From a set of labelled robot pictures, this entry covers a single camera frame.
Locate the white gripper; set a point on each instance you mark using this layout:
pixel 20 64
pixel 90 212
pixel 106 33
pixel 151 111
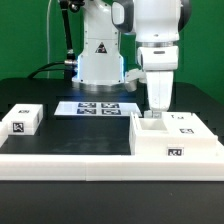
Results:
pixel 159 89

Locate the white cabinet body box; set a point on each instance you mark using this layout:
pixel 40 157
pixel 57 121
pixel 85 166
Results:
pixel 150 137

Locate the white cabinet door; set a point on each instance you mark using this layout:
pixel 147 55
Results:
pixel 186 124

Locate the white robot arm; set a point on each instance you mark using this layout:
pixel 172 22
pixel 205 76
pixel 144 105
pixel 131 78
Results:
pixel 132 41

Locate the white cabinet top block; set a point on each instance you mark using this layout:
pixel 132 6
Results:
pixel 24 119

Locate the white tag sheet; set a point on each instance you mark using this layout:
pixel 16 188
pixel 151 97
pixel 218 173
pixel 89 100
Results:
pixel 111 109

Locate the white U-shaped border fence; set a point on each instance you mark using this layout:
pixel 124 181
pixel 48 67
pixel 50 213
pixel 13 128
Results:
pixel 110 168

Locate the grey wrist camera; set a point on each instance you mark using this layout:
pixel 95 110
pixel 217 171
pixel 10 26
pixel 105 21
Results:
pixel 132 77

